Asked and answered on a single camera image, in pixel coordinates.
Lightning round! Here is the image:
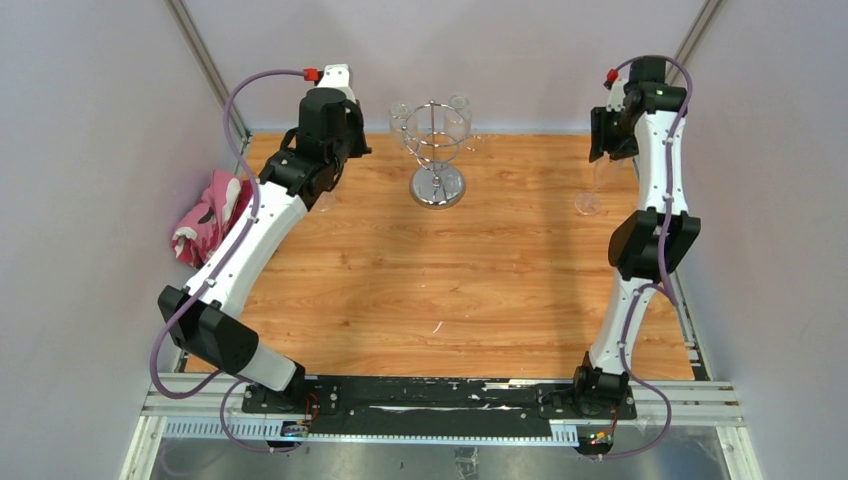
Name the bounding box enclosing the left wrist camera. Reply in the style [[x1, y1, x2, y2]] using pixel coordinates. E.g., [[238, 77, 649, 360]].
[[317, 64, 357, 103]]

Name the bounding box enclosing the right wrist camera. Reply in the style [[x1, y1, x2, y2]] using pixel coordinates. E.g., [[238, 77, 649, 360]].
[[604, 68, 628, 112]]

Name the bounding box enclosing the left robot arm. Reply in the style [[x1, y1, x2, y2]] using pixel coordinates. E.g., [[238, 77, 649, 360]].
[[157, 86, 372, 413]]

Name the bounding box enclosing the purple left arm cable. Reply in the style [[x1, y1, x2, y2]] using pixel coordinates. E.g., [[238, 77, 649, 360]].
[[149, 67, 319, 456]]

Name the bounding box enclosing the pink camouflage cloth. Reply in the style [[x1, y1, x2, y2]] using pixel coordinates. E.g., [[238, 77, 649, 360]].
[[171, 170, 252, 268]]

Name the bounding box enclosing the chrome wine glass rack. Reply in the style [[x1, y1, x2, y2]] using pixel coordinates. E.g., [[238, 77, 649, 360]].
[[404, 100, 470, 209]]

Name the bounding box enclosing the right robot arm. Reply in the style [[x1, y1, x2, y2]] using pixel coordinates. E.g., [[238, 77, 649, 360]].
[[570, 55, 701, 418]]

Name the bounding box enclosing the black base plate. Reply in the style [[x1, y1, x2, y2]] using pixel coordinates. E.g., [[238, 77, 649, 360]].
[[241, 375, 637, 438]]

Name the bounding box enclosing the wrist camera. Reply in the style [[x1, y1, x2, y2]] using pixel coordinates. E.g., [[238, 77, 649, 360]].
[[604, 68, 628, 112], [317, 64, 357, 103]]

